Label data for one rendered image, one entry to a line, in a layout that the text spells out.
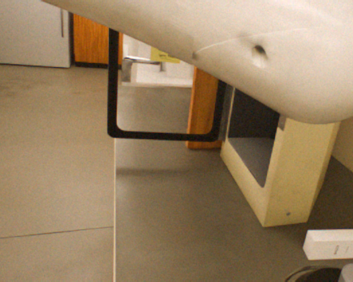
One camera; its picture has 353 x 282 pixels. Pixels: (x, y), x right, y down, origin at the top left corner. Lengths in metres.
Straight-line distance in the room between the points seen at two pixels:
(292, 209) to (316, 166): 0.11
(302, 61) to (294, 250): 0.53
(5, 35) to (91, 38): 1.12
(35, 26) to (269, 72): 5.36
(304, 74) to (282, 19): 0.04
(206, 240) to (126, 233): 0.15
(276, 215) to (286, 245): 0.06
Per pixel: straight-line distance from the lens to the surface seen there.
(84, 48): 5.60
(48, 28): 5.49
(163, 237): 0.66
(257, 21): 0.20
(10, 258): 2.08
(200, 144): 0.98
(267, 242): 0.69
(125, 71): 0.82
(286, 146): 0.62
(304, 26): 0.20
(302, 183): 0.70
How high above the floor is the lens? 1.38
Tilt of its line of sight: 20 degrees down
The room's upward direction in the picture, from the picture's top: 9 degrees clockwise
